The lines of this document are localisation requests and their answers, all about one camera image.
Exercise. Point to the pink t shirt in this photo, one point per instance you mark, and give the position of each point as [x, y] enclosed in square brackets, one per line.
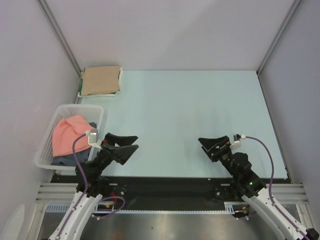
[66, 132]

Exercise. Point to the aluminium rail frame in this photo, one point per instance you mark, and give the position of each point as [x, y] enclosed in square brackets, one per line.
[134, 226]

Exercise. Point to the beige t shirt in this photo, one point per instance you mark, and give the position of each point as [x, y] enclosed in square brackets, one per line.
[101, 80]

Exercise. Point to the white slotted cable duct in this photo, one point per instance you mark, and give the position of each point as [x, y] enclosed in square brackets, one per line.
[105, 208]

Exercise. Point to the white plastic basket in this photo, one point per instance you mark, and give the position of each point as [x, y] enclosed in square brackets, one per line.
[44, 156]

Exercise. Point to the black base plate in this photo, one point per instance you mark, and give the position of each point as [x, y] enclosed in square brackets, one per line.
[172, 193]

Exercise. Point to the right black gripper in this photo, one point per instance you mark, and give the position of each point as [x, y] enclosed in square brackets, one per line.
[218, 152]

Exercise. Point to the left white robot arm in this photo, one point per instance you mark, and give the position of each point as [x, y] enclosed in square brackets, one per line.
[93, 188]

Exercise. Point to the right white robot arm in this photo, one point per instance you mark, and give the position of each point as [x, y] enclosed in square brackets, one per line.
[252, 189]

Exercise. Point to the blue grey t shirt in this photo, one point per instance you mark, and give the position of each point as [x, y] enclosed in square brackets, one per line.
[82, 152]

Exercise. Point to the folded white t shirt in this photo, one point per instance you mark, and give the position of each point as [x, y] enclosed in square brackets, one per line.
[120, 82]

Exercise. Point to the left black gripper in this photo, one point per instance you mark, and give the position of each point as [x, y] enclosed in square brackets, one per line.
[122, 153]

